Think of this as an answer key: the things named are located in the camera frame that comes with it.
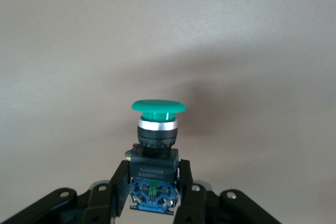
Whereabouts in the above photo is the green mushroom push button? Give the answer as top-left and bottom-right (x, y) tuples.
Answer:
(124, 99), (187, 214)

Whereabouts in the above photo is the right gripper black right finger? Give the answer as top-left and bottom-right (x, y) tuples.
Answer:
(174, 159), (208, 224)

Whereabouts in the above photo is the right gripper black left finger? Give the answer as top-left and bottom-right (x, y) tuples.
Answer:
(81, 160), (131, 224)

